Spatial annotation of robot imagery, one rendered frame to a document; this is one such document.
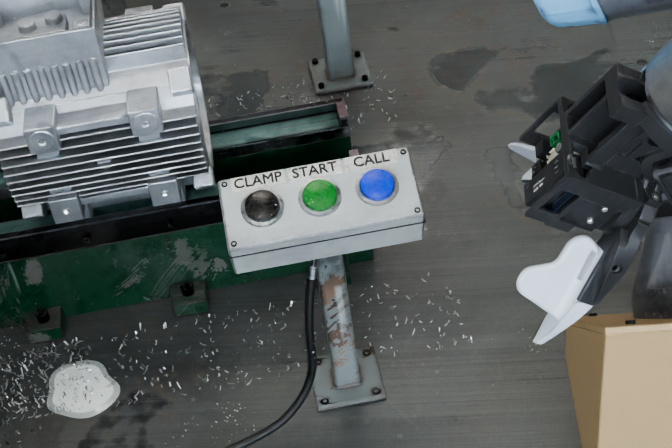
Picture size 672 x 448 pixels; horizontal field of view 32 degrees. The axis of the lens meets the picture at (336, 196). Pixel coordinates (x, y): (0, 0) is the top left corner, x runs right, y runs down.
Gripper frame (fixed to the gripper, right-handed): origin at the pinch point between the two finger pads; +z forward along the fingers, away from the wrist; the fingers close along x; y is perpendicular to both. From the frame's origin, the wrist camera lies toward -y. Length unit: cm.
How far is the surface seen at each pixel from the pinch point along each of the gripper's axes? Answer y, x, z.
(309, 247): 13.1, -5.3, 14.4
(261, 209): 18.1, -7.0, 13.5
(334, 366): 2.5, -4.3, 30.9
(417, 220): 5.8, -7.1, 8.5
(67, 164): 32.1, -18.5, 31.2
